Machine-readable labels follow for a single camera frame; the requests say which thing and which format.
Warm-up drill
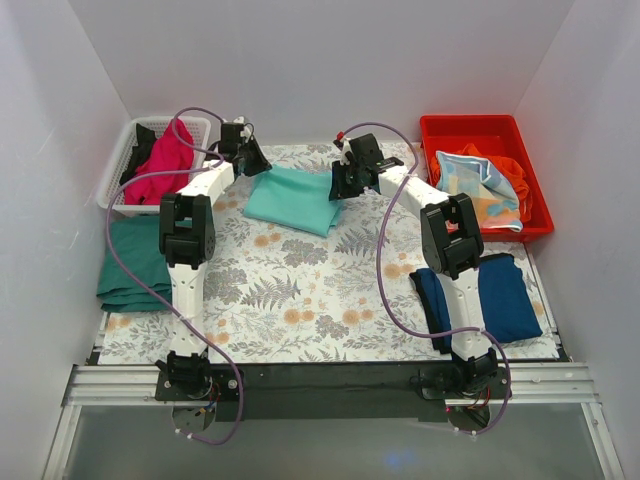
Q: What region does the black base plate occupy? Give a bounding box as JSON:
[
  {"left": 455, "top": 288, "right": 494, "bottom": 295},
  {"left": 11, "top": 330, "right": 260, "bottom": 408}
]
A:
[{"left": 154, "top": 365, "right": 513, "bottom": 424}]

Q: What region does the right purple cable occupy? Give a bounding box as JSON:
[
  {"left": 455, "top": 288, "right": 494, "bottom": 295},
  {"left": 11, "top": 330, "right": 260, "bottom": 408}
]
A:
[{"left": 335, "top": 122, "right": 513, "bottom": 442}]

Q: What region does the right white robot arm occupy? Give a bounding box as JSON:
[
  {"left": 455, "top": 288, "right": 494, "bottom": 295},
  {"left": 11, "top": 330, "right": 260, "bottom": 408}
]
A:
[{"left": 329, "top": 133, "right": 497, "bottom": 398}]

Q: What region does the purple cable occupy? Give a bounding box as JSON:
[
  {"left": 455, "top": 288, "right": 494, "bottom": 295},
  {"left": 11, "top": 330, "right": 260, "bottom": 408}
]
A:
[
  {"left": 104, "top": 105, "right": 247, "bottom": 445},
  {"left": 335, "top": 122, "right": 513, "bottom": 442}
]

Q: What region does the magenta shirt in basket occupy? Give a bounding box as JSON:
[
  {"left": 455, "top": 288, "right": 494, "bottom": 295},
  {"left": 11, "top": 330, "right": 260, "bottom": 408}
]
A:
[{"left": 124, "top": 120, "right": 194, "bottom": 205}]

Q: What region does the folded navy blue shirt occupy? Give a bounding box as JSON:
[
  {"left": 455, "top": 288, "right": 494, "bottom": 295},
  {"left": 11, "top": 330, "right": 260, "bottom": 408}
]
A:
[{"left": 409, "top": 254, "right": 542, "bottom": 360}]

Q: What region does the orange shirt in bin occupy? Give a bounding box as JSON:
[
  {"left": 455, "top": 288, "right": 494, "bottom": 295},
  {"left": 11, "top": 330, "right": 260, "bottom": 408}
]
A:
[{"left": 428, "top": 144, "right": 532, "bottom": 223}]

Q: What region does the folded dark green shirt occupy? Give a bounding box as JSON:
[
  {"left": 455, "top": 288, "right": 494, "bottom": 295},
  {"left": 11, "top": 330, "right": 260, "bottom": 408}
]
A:
[{"left": 96, "top": 215, "right": 172, "bottom": 313}]

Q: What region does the patterned light blue shirt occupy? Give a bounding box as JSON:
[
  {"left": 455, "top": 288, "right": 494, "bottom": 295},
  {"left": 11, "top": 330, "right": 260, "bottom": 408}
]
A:
[{"left": 435, "top": 150, "right": 523, "bottom": 232}]

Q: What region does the turquoise t shirt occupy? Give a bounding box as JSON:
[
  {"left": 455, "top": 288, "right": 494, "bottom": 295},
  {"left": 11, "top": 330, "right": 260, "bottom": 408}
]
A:
[{"left": 243, "top": 166, "right": 342, "bottom": 238}]

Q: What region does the red plastic bin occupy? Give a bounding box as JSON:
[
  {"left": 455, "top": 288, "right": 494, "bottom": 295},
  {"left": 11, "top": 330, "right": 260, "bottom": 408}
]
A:
[{"left": 420, "top": 115, "right": 554, "bottom": 243}]

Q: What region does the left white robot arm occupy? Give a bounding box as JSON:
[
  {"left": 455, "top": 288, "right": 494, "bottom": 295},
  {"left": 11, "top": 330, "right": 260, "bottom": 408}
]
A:
[{"left": 158, "top": 116, "right": 271, "bottom": 400}]

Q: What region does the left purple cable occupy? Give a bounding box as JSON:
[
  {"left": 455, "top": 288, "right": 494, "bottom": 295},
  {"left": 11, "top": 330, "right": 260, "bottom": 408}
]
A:
[{"left": 104, "top": 105, "right": 247, "bottom": 445}]

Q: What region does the white plastic basket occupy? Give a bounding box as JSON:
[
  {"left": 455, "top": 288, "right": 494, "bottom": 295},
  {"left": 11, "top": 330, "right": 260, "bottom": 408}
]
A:
[{"left": 96, "top": 116, "right": 211, "bottom": 216}]

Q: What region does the black garment in basket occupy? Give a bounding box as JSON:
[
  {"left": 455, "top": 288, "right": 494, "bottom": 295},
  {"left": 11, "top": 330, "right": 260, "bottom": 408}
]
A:
[{"left": 119, "top": 124, "right": 157, "bottom": 186}]

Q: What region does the aluminium mounting rail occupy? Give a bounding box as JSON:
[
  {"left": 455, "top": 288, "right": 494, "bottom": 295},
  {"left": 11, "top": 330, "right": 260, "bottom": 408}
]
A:
[{"left": 42, "top": 362, "right": 624, "bottom": 479}]

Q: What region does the floral table mat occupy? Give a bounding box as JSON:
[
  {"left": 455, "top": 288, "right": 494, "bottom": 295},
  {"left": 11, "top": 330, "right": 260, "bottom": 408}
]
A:
[{"left": 97, "top": 142, "right": 560, "bottom": 365}]

